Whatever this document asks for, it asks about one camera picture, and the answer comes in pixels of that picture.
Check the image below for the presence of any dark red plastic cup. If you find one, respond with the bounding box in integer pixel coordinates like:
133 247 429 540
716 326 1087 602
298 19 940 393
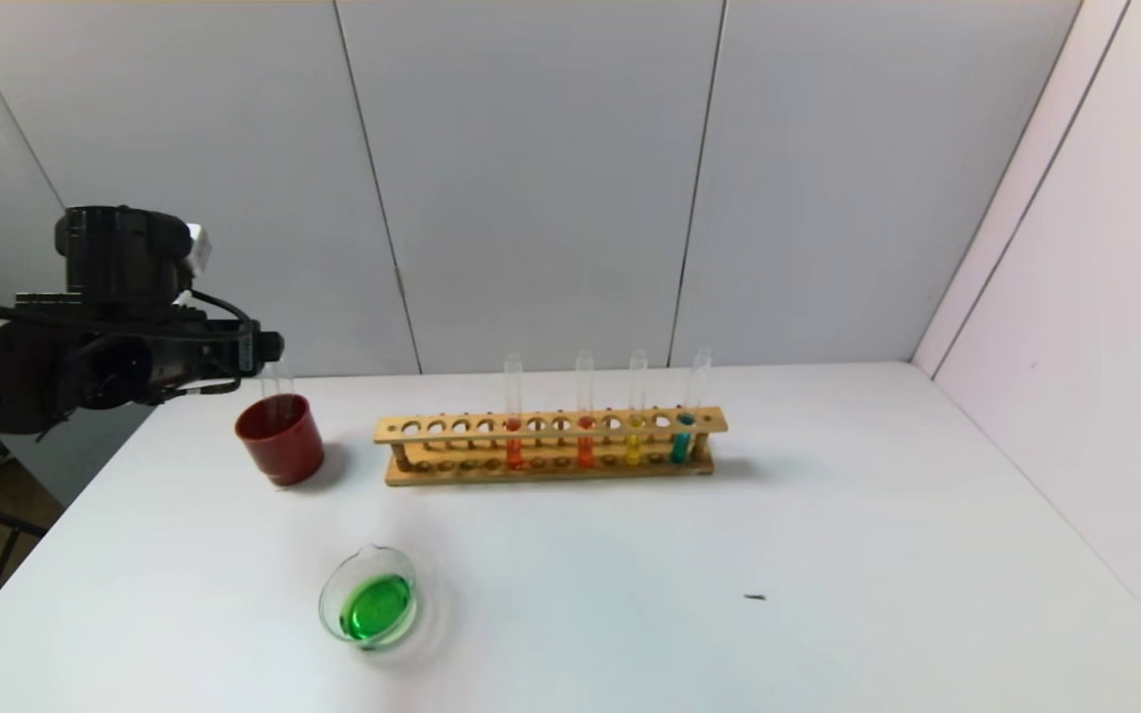
235 394 327 488

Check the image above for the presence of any clear glass beaker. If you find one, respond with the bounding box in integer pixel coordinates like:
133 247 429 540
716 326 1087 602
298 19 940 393
319 545 421 652

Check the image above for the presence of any thin black camera cable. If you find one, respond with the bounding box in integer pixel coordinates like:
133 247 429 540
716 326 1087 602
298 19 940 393
174 289 262 397

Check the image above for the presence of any orange pigment glass test tube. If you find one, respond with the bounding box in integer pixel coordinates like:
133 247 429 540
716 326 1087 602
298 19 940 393
504 354 525 471
574 350 596 469

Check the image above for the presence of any wooden test tube rack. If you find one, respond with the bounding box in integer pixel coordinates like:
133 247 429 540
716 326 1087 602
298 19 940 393
375 406 729 487

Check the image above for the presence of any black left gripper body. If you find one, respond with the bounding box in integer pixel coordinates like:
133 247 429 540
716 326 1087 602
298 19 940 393
147 319 261 398

